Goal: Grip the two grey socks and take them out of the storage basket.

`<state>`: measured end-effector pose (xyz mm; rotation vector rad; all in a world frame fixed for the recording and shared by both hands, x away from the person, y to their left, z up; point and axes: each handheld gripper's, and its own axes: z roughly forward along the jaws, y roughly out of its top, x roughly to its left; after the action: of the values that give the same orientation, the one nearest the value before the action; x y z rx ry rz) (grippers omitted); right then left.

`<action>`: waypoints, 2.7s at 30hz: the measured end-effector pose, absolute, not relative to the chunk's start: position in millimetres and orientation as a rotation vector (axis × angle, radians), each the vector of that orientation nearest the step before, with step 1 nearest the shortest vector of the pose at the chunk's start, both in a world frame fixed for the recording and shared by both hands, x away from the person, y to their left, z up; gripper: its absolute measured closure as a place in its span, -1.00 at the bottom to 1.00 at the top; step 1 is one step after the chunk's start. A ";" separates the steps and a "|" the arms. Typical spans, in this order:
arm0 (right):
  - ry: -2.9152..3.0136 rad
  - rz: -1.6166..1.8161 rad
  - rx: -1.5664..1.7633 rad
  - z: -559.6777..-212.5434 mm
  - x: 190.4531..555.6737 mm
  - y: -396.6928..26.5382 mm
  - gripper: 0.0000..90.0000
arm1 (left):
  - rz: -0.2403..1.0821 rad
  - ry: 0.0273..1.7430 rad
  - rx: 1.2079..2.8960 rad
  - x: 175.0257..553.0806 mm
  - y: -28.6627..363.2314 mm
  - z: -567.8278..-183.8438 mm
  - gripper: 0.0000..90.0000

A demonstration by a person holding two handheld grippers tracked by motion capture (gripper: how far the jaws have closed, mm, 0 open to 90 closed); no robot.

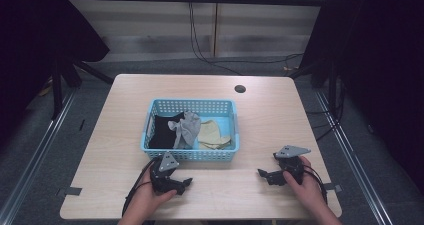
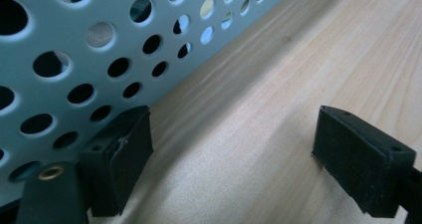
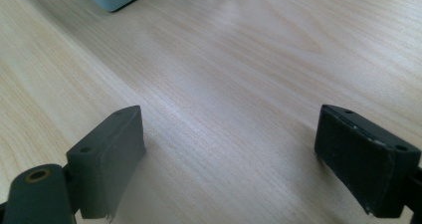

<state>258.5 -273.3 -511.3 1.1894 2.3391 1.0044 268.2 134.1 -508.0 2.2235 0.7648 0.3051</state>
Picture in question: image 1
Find black floor cables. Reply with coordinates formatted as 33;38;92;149
305;79;346;143

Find black wall cables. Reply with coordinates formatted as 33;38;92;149
187;1;305;77

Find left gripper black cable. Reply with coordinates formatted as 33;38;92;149
121;158;158;218

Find metal floor rail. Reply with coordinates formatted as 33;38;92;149
0;88;78;225
314;90;395;225

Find grey tape strip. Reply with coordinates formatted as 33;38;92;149
58;186;83;198
323;182;343;193

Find grey cloth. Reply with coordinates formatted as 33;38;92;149
167;110;202;150

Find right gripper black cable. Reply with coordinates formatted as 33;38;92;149
301;164;329;206

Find person's right hand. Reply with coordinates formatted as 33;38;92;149
282;156;326;216

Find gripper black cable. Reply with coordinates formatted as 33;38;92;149
301;164;329;206
121;158;158;218

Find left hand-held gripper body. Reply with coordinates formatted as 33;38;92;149
149;152;180;196

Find black cloth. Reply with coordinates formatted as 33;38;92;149
148;112;186;150

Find black curtain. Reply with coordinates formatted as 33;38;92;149
299;0;424;194
0;0;111;148

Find beige cloth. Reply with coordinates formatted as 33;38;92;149
197;119;232;150

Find light blue plastic basket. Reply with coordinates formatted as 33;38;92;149
140;98;240;162

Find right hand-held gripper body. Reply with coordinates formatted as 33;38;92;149
273;145;312;186

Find person's left hand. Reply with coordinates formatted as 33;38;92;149
128;176;178;220

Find black stand legs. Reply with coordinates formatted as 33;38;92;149
49;56;115;121
285;59;338;119

